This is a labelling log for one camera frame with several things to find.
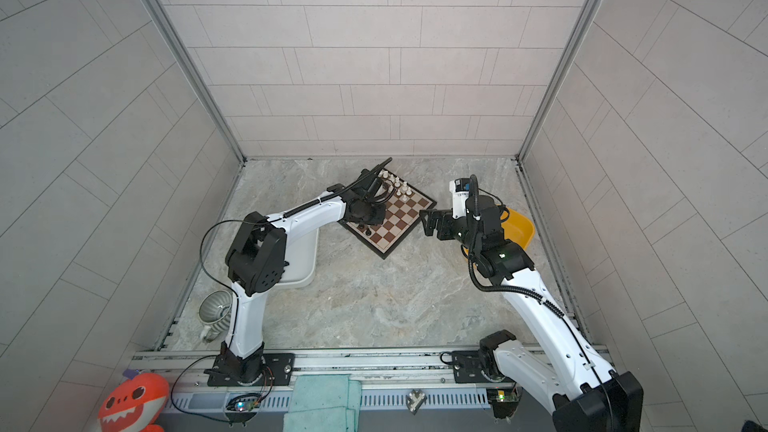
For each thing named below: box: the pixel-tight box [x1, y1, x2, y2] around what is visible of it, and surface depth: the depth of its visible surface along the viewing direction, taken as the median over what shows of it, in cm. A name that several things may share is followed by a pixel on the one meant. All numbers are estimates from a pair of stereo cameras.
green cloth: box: [283, 374, 362, 432], surface depth 68 cm
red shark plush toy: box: [98, 372, 169, 432], surface depth 61 cm
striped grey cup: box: [198, 290, 233, 343], surface depth 79 cm
